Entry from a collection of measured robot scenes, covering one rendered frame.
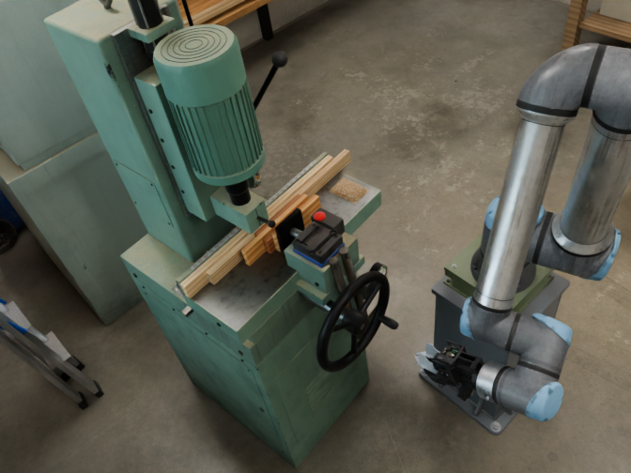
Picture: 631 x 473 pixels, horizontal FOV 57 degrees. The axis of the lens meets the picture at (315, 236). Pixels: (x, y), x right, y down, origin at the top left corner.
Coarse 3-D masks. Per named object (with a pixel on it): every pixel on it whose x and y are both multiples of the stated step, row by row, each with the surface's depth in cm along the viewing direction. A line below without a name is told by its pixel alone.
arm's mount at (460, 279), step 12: (480, 240) 186; (468, 252) 183; (456, 264) 180; (468, 264) 180; (456, 276) 178; (468, 276) 177; (540, 276) 174; (552, 276) 181; (456, 288) 182; (468, 288) 178; (528, 288) 171; (540, 288) 178; (516, 300) 169; (528, 300) 175; (516, 312) 173
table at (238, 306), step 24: (360, 216) 165; (240, 264) 156; (264, 264) 155; (360, 264) 156; (216, 288) 151; (240, 288) 150; (264, 288) 149; (288, 288) 151; (312, 288) 151; (336, 288) 151; (216, 312) 146; (240, 312) 145; (264, 312) 147; (240, 336) 143
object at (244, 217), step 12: (216, 192) 151; (216, 204) 151; (228, 204) 147; (252, 204) 146; (264, 204) 147; (228, 216) 151; (240, 216) 146; (252, 216) 146; (264, 216) 150; (252, 228) 148
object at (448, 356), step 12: (444, 348) 143; (456, 348) 142; (432, 360) 140; (444, 360) 138; (456, 360) 137; (468, 360) 135; (480, 360) 134; (444, 372) 140; (456, 372) 139; (468, 372) 135; (456, 384) 140
